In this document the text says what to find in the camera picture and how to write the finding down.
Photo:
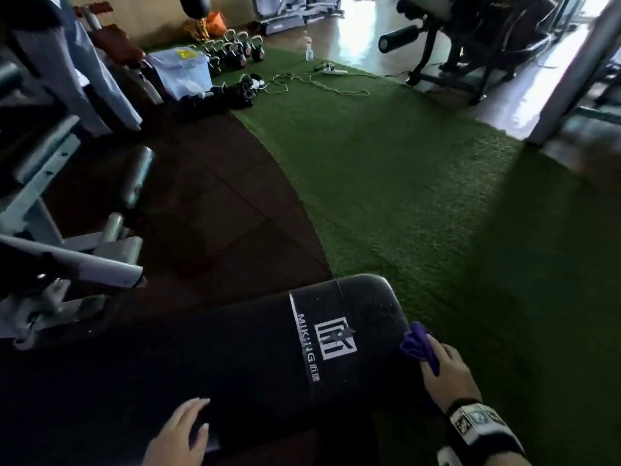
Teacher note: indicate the person's right hand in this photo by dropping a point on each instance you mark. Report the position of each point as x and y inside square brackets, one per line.
[448, 378]

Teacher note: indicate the person's left hand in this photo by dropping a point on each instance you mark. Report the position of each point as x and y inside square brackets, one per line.
[172, 441]

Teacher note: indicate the purple cleaning cloth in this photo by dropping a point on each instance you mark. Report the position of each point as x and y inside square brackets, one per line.
[413, 342]

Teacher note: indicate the grey adjacent bench frame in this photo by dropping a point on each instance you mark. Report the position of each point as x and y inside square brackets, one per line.
[43, 174]

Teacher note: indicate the black weight machine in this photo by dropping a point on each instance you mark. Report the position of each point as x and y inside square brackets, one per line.
[398, 39]

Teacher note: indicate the person's right forearm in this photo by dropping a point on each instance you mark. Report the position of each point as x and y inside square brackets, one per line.
[509, 461]

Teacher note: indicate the black right wristband with markers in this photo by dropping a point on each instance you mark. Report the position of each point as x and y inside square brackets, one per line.
[478, 424]

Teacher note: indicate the grey metal pillar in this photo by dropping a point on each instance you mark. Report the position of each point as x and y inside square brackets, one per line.
[572, 77]

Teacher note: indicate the white power strip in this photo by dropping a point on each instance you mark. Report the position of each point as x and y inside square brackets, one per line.
[332, 70]

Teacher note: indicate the pile of black dumbbells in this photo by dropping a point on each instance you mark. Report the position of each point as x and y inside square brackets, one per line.
[218, 99]

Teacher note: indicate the clear spray bottle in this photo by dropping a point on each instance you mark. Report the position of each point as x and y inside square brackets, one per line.
[309, 53]

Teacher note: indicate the clear plastic storage box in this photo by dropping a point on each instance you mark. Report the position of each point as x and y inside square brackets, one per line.
[182, 75]

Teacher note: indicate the row of black kettlebells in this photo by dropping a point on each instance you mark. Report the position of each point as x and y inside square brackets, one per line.
[235, 55]

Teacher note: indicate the grey elliptical machine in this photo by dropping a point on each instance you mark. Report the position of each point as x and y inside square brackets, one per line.
[286, 14]

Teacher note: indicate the orange bag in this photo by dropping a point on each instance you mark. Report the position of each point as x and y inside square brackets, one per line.
[213, 25]

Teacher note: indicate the black punching bag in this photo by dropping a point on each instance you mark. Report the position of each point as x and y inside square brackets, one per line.
[194, 4]

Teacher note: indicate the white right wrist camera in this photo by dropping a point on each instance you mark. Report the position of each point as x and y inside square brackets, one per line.
[446, 458]

